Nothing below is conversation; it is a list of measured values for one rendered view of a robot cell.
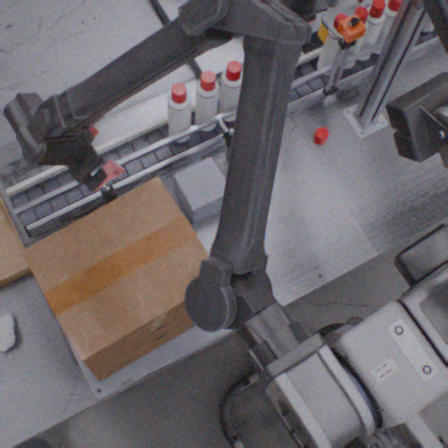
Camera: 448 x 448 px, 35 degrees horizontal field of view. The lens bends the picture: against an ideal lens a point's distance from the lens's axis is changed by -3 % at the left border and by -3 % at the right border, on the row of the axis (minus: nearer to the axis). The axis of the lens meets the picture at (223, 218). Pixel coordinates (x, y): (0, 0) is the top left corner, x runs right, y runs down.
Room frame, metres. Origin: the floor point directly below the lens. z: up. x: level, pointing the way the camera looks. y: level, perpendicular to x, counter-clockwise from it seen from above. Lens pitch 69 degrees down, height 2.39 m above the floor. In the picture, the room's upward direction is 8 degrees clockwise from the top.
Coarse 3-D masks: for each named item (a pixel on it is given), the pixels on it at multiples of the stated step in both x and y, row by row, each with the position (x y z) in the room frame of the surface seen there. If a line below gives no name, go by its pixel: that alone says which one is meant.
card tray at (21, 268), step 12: (0, 204) 0.56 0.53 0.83; (0, 216) 0.54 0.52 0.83; (0, 228) 0.51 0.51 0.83; (12, 228) 0.51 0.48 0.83; (0, 240) 0.48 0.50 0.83; (12, 240) 0.48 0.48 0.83; (0, 252) 0.45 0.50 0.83; (12, 252) 0.45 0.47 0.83; (0, 264) 0.42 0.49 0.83; (12, 264) 0.42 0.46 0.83; (24, 264) 0.43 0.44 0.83; (0, 276) 0.39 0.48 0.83; (12, 276) 0.39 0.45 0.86
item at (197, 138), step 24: (336, 72) 1.02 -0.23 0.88; (192, 120) 0.82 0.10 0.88; (144, 144) 0.74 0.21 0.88; (192, 144) 0.76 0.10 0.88; (96, 168) 0.67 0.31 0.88; (144, 168) 0.69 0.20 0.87; (24, 192) 0.58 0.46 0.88; (48, 192) 0.59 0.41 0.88; (72, 192) 0.60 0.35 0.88; (96, 192) 0.61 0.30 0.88; (24, 216) 0.53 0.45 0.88
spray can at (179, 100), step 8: (176, 88) 0.78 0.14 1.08; (184, 88) 0.79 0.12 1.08; (168, 96) 0.79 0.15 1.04; (176, 96) 0.77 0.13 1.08; (184, 96) 0.77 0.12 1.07; (168, 104) 0.77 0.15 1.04; (176, 104) 0.77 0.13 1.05; (184, 104) 0.77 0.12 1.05; (168, 112) 0.77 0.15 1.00; (176, 112) 0.76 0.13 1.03; (184, 112) 0.76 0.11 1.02; (176, 120) 0.76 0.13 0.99; (184, 120) 0.76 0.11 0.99; (176, 128) 0.76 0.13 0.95; (184, 128) 0.76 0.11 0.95
